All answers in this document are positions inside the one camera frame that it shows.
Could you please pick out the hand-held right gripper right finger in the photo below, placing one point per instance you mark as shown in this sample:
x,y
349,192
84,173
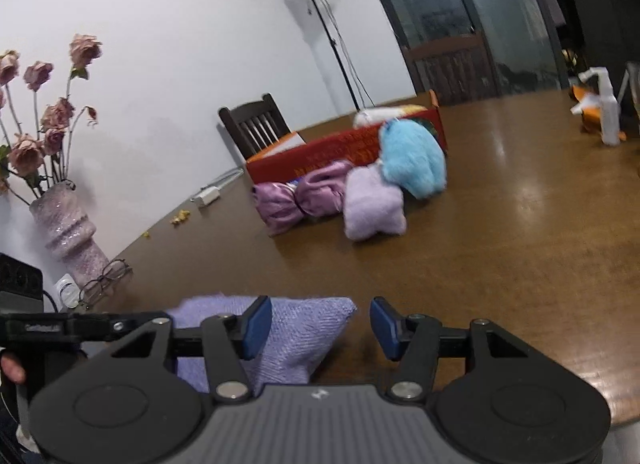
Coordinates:
x,y
384,329

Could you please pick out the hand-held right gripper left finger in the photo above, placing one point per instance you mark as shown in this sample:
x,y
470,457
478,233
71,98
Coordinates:
x,y
256,329

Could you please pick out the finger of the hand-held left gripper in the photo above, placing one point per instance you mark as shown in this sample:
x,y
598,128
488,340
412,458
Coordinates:
x,y
100,326

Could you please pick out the lavender knit pillow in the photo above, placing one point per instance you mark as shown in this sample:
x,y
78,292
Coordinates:
x,y
300,339

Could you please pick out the lavender plush cushion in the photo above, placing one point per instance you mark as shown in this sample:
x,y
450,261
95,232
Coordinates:
x,y
372,206

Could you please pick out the purple satin bow pillow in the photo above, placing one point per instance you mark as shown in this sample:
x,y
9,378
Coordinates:
x,y
285,201

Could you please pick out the blue fluffy plush toy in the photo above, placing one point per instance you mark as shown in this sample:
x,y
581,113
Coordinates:
x,y
410,159

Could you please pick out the red cardboard box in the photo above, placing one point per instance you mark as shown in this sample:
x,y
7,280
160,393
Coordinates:
x,y
340,146

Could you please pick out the person's left hand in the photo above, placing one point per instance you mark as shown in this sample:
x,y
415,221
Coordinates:
x,y
11,368

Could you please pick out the eyeglasses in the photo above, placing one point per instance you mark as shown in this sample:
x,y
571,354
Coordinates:
x,y
102,281

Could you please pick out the pink glitter vase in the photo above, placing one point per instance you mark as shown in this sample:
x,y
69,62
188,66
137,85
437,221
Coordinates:
x,y
70,234

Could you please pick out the yellow dried petals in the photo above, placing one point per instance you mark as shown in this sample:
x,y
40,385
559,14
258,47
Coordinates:
x,y
180,218

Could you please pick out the white charger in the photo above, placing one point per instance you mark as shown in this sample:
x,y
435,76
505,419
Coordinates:
x,y
209,196

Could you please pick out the bunch of dried pink roses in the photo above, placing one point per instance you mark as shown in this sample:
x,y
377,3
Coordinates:
x,y
25,154

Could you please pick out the dark wooden chair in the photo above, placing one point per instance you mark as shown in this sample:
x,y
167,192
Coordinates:
x,y
255,126
450,69

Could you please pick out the cream yellow plush toy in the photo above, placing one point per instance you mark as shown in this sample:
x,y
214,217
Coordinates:
x,y
380,115

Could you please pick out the black light stand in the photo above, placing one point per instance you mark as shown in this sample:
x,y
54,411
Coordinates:
x,y
337,54

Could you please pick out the orange paper packet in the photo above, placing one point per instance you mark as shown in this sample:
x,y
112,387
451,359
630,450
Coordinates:
x,y
590,119

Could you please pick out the white spray bottle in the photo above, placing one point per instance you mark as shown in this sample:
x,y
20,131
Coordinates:
x,y
607,114

